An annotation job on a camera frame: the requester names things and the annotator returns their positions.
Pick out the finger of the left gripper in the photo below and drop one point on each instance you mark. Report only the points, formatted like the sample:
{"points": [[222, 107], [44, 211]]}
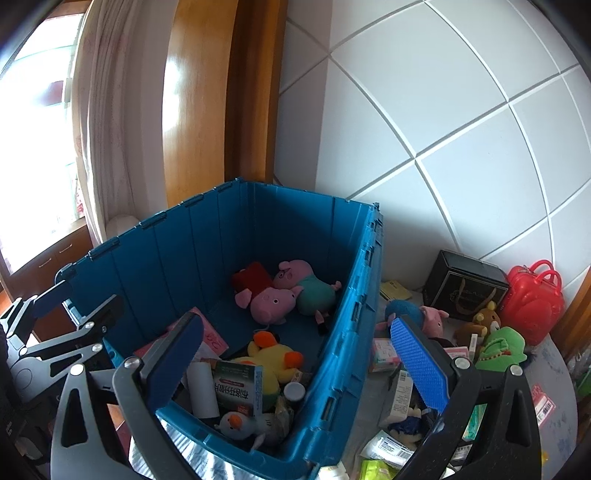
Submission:
{"points": [[42, 315], [91, 329]]}

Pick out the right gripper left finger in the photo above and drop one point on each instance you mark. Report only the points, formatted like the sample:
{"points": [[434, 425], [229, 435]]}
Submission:
{"points": [[144, 385]]}

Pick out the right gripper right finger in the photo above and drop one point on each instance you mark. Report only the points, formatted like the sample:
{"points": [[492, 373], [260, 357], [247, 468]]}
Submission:
{"points": [[449, 386]]}

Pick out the yellow rubber duck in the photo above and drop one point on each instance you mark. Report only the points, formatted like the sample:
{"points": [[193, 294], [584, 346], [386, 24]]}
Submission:
{"points": [[279, 362]]}

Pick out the pink tissue pack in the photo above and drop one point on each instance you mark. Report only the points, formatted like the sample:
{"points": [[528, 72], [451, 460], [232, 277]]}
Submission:
{"points": [[211, 347]]}

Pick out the green orange medicine box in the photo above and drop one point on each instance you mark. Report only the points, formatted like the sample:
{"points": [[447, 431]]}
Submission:
{"points": [[238, 388]]}

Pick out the dark wooden cabinet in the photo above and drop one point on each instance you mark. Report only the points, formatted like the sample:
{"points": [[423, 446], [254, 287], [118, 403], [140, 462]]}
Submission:
{"points": [[38, 275]]}

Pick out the white barcode medicine box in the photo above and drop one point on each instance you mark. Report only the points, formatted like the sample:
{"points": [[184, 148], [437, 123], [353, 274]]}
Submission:
{"points": [[397, 401]]}

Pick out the green frog plush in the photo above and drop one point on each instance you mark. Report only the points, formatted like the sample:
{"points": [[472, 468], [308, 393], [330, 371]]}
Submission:
{"points": [[502, 349]]}

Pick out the blue pig plush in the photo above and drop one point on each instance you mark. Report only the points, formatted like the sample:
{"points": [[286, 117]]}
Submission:
{"points": [[430, 320]]}

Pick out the brown bear plush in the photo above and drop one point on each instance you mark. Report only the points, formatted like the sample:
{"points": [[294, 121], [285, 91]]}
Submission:
{"points": [[484, 323]]}

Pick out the pink white box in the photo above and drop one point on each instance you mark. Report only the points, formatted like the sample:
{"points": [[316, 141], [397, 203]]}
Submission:
{"points": [[383, 358]]}

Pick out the red white medicine box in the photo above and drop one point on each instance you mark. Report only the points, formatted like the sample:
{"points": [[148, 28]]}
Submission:
{"points": [[543, 404]]}

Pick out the black gift box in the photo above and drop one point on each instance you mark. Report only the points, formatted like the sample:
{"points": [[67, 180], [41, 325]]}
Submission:
{"points": [[462, 286]]}

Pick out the white snowman toy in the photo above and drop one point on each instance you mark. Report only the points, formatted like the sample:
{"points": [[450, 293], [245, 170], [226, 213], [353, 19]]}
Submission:
{"points": [[255, 430]]}

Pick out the red plastic toy case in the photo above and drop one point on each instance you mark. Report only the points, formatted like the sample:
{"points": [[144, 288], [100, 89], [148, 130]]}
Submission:
{"points": [[534, 302]]}

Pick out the pink pig plush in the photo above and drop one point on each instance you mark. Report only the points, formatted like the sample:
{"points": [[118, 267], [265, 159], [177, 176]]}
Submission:
{"points": [[270, 306]]}

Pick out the pig plush teal shirt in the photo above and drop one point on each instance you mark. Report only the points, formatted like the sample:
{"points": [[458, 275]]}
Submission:
{"points": [[315, 297]]}

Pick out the blue plastic storage crate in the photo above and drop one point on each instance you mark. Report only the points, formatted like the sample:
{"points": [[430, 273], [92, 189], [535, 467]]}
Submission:
{"points": [[185, 257]]}

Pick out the white curtain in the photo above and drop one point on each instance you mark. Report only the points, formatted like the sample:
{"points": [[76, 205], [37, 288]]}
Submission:
{"points": [[116, 107]]}

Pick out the wooden door frame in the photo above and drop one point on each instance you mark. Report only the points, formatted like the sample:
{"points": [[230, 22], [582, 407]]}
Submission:
{"points": [[221, 94]]}

